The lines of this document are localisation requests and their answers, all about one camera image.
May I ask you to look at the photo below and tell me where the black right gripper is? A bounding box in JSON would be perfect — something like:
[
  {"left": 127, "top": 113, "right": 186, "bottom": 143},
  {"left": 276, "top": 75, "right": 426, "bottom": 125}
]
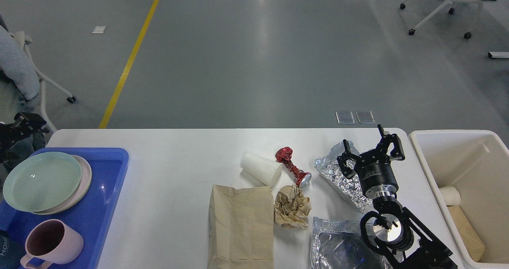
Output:
[{"left": 337, "top": 124, "right": 405, "bottom": 199}]

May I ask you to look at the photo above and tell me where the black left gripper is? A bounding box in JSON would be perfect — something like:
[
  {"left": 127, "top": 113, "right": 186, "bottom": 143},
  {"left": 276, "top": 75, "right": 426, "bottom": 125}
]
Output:
[{"left": 0, "top": 112, "right": 50, "bottom": 154}]

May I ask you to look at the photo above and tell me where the mint green plate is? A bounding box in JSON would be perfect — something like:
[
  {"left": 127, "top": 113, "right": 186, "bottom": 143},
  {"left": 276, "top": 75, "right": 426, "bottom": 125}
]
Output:
[{"left": 3, "top": 151, "right": 82, "bottom": 212}]

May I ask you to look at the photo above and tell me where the pink mug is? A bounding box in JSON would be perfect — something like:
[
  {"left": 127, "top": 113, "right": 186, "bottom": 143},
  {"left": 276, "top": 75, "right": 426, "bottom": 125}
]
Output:
[{"left": 20, "top": 219, "right": 84, "bottom": 269}]

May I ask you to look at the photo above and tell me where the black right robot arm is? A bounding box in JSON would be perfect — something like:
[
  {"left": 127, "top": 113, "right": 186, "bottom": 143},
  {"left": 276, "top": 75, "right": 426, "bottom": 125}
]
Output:
[{"left": 337, "top": 125, "right": 458, "bottom": 269}]

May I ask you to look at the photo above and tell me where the seated person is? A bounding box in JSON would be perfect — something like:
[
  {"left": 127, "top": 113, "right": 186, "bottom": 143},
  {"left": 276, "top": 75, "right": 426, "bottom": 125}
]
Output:
[{"left": 0, "top": 19, "right": 46, "bottom": 174}]

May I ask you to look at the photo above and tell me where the crumpled aluminium foil sheet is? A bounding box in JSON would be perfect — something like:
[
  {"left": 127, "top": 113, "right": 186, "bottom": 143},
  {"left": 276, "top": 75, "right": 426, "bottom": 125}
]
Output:
[{"left": 314, "top": 142, "right": 374, "bottom": 214}]

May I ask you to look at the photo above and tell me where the pink plate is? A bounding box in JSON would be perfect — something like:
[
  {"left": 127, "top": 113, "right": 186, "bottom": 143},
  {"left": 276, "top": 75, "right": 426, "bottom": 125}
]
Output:
[{"left": 32, "top": 155, "right": 92, "bottom": 215}]

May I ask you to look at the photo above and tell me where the white chair left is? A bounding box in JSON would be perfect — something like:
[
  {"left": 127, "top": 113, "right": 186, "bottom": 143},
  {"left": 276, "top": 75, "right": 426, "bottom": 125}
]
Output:
[{"left": 9, "top": 31, "right": 76, "bottom": 133}]

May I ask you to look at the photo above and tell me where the paper cup in bin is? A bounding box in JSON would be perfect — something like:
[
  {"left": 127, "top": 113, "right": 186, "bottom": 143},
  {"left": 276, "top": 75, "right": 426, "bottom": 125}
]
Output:
[{"left": 439, "top": 186, "right": 461, "bottom": 206}]

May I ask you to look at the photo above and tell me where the crushed red can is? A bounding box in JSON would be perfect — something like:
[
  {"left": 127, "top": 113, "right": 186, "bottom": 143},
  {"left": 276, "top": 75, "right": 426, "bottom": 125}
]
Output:
[{"left": 275, "top": 147, "right": 312, "bottom": 189}]

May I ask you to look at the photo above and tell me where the blue plastic tray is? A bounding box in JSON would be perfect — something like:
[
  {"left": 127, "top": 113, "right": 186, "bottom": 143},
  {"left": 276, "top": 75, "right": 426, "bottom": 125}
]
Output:
[{"left": 0, "top": 147, "right": 129, "bottom": 269}]

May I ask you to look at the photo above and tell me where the aluminium foil tray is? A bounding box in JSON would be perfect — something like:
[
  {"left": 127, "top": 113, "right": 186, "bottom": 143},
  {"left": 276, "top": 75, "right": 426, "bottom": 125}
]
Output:
[{"left": 310, "top": 217, "right": 392, "bottom": 269}]

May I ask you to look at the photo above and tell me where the crumpled brown paper ball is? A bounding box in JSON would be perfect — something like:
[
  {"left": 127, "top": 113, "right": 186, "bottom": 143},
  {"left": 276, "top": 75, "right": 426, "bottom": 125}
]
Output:
[{"left": 273, "top": 185, "right": 312, "bottom": 230}]

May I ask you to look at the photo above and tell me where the beige plastic bin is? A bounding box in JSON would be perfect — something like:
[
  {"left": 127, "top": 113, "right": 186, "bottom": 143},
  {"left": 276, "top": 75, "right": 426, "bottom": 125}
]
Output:
[{"left": 409, "top": 130, "right": 509, "bottom": 269}]

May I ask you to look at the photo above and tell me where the white paper cup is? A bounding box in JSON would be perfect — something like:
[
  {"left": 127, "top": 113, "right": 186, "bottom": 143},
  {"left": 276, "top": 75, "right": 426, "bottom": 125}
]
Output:
[{"left": 241, "top": 153, "right": 283, "bottom": 187}]

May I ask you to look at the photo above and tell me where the dark blue cap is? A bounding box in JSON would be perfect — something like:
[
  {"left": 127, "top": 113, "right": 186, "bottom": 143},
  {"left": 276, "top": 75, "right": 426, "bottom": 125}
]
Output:
[{"left": 0, "top": 230, "right": 25, "bottom": 269}]

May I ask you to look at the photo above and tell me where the flat brown paper bag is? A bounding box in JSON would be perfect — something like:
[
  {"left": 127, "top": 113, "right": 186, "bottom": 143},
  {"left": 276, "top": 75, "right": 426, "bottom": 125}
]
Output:
[{"left": 207, "top": 185, "right": 274, "bottom": 269}]

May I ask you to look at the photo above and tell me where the white floor bar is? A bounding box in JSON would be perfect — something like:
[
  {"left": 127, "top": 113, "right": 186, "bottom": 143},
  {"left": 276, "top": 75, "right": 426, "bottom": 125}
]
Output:
[{"left": 488, "top": 51, "right": 509, "bottom": 59}]

